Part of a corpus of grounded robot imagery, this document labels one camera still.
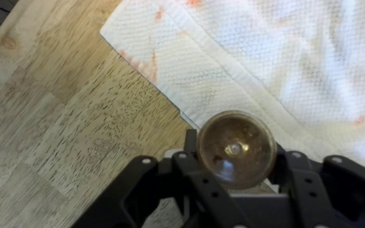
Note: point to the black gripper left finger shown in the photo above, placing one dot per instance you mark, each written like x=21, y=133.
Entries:
x=136, y=193

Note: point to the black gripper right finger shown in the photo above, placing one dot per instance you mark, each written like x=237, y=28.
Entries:
x=329, y=194

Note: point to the brown spice bottle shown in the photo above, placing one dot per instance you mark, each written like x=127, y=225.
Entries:
x=237, y=149

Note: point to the white paper towel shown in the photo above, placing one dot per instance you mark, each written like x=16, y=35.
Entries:
x=297, y=65

